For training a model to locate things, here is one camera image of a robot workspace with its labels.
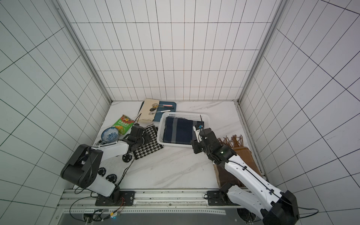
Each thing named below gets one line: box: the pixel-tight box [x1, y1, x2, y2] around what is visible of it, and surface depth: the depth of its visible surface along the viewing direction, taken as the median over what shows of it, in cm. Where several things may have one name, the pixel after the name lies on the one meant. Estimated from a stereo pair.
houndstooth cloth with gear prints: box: [97, 153, 134, 185], surface depth 82 cm
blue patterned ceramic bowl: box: [101, 127, 120, 143], surface depth 99 cm
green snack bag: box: [112, 114, 135, 135], surface depth 105 cm
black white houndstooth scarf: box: [133, 123, 165, 161], surface depth 90 cm
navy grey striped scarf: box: [162, 116, 205, 145], surface depth 101 cm
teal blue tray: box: [137, 100, 177, 122], surface depth 116 cm
